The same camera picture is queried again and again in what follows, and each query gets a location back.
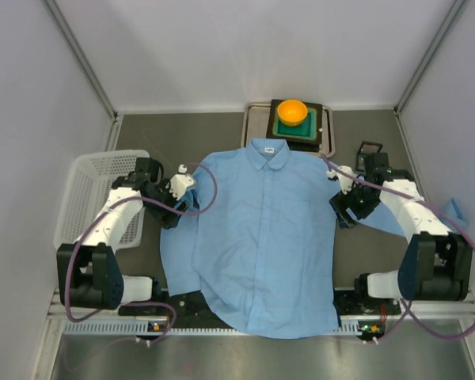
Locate orange plastic bowl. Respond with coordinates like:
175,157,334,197
276,100,308,127

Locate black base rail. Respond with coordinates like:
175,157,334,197
118,288,401,329

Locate small black brooch box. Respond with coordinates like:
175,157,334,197
355,141,383,173

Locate black square plate stack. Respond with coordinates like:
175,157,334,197
266,99,322,153

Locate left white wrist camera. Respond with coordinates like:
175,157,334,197
169,164,196,200

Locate white plastic basket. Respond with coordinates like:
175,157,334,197
54,150,150,248

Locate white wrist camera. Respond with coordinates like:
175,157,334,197
169,164,196,200
327,165,356,195

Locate white slotted cable duct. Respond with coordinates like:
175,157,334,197
63,320,378,336

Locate light blue button shirt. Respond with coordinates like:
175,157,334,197
159,137,470,340

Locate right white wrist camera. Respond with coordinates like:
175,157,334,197
327,165,356,195

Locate green square plate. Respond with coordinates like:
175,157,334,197
272,108,317,141

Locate purple cable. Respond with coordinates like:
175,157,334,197
320,154,475,345
63,162,219,346

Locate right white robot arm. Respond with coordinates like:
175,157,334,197
327,153,473,302

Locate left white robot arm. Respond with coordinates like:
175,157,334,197
56,158,196,310

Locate silver metal tray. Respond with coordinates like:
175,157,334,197
240,103,336,158

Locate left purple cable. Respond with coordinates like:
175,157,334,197
63,162,219,346

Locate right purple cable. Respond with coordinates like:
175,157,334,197
320,154,475,345

